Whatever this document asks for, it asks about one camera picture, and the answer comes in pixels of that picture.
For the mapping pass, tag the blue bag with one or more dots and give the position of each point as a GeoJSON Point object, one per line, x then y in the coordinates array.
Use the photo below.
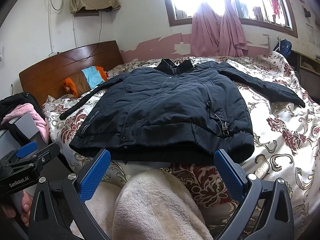
{"type": "Point", "coordinates": [284, 47]}

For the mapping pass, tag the white wall pipe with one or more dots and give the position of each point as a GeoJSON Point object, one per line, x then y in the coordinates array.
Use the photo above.
{"type": "Point", "coordinates": [52, 51]}

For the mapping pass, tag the olive cloth covered wall unit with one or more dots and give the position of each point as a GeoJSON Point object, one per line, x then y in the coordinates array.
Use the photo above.
{"type": "Point", "coordinates": [107, 5]}

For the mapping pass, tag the pink fluffy garment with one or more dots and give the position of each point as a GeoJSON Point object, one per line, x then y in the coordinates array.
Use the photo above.
{"type": "Point", "coordinates": [40, 122]}

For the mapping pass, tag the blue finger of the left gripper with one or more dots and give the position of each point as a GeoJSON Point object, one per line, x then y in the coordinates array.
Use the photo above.
{"type": "Point", "coordinates": [26, 149]}

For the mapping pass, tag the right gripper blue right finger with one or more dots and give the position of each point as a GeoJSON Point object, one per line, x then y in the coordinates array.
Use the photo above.
{"type": "Point", "coordinates": [275, 220]}

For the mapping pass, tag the brown wooden headboard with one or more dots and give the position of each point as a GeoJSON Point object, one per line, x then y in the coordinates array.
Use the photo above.
{"type": "Point", "coordinates": [46, 77]}

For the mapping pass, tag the dark navy padded jacket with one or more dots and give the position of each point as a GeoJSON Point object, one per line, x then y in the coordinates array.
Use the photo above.
{"type": "Point", "coordinates": [175, 113]}

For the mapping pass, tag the person's left hand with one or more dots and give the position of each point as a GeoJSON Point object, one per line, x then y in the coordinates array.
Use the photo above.
{"type": "Point", "coordinates": [24, 210]}

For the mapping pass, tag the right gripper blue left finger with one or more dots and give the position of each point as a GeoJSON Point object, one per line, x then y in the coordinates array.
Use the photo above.
{"type": "Point", "coordinates": [57, 204]}

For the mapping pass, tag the orange brown blue pillow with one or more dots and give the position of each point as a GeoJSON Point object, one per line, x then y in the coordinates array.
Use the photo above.
{"type": "Point", "coordinates": [85, 80]}

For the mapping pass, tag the brown framed window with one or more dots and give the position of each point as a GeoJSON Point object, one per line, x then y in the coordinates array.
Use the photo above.
{"type": "Point", "coordinates": [251, 12]}

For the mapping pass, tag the grey box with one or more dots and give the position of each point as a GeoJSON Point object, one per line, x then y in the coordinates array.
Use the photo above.
{"type": "Point", "coordinates": [26, 125]}

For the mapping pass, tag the black clothes pile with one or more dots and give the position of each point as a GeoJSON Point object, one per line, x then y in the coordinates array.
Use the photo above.
{"type": "Point", "coordinates": [9, 103]}

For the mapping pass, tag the cream fleece blanket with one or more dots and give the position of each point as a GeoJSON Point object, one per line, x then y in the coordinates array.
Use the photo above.
{"type": "Point", "coordinates": [151, 205]}

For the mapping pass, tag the pink curtain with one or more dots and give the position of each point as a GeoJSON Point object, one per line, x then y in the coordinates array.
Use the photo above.
{"type": "Point", "coordinates": [216, 30]}

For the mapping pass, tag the wooden side shelf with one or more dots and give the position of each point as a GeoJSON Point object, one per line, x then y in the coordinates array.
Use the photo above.
{"type": "Point", "coordinates": [308, 69]}

